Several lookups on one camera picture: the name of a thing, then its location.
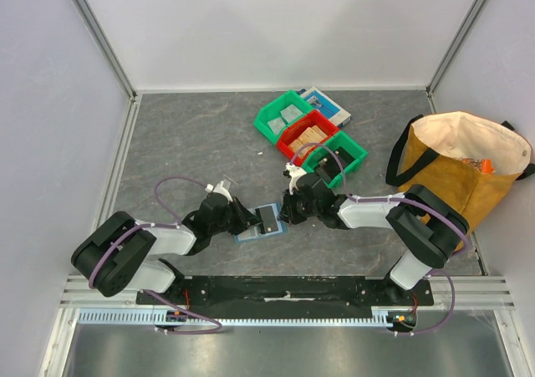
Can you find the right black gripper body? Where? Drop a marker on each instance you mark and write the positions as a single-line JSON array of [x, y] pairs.
[[293, 206]]

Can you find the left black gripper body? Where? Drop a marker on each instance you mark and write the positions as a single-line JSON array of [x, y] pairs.
[[236, 221]]

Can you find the blue card holder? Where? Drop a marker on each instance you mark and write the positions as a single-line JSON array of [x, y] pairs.
[[253, 233]]

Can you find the black credit card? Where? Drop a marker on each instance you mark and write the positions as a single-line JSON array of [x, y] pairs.
[[269, 221]]

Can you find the white VIP credit card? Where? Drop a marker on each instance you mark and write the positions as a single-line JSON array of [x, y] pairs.
[[276, 125]]

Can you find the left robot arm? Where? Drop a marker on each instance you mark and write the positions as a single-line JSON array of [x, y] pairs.
[[124, 252]]

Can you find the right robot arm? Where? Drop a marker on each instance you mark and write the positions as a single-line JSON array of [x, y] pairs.
[[430, 229]]

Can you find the brown cards in bin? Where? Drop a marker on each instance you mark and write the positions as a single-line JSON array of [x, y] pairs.
[[296, 140]]

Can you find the grey card in bin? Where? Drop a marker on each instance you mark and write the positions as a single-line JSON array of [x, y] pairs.
[[290, 113]]

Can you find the black items in bin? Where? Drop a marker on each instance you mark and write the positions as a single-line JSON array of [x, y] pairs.
[[328, 169]]

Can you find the green bin near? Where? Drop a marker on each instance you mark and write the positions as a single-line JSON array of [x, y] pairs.
[[341, 139]]

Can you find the green bin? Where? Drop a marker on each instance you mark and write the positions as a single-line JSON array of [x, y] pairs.
[[341, 139], [274, 118]]

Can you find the red bin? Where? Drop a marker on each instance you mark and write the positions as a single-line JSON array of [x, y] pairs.
[[310, 119]]

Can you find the green bin far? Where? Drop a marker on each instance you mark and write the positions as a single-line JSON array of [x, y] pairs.
[[274, 118]]

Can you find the blue white box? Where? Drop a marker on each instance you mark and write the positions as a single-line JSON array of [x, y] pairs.
[[326, 106]]

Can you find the yellow tote bag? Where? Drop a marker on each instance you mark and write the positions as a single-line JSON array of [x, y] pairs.
[[443, 152]]

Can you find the orange item in bag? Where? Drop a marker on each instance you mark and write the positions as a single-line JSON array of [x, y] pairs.
[[486, 167]]

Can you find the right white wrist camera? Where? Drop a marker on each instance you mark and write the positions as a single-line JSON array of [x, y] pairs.
[[293, 173]]

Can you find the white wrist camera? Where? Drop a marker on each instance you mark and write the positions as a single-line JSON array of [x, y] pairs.
[[222, 188], [293, 173]]

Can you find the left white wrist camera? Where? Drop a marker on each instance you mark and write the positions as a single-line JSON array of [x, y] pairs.
[[222, 188]]

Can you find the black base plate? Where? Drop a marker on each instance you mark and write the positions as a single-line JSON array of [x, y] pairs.
[[292, 296]]

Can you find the white cable duct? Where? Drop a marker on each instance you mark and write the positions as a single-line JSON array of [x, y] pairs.
[[163, 317]]

